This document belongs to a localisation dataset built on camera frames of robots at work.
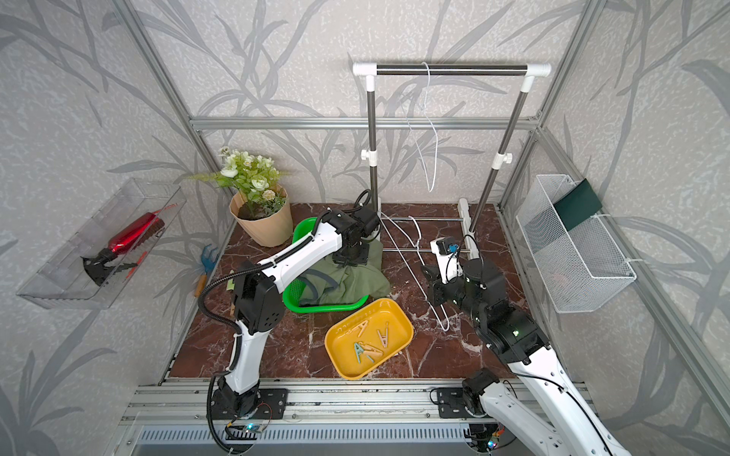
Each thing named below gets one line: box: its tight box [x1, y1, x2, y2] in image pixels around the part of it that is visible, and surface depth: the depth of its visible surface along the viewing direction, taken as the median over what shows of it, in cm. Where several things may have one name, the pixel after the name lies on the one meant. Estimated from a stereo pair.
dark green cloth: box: [553, 178, 603, 232], surface depth 72 cm
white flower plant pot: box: [189, 146, 294, 247], surface depth 97 cm
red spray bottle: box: [79, 212, 166, 286], surface depth 65 cm
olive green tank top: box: [298, 239, 391, 305], surface depth 88 cm
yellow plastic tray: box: [324, 298, 414, 380], surface depth 86 cm
